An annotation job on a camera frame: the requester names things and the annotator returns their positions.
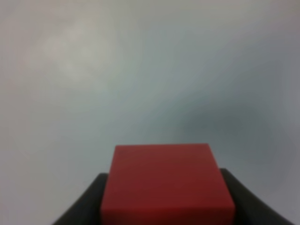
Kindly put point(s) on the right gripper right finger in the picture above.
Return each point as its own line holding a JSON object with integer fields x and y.
{"x": 250, "y": 210}

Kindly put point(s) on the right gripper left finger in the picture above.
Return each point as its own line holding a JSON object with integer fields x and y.
{"x": 86, "y": 210}

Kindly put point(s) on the red block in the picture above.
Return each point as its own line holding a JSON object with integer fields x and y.
{"x": 168, "y": 184}

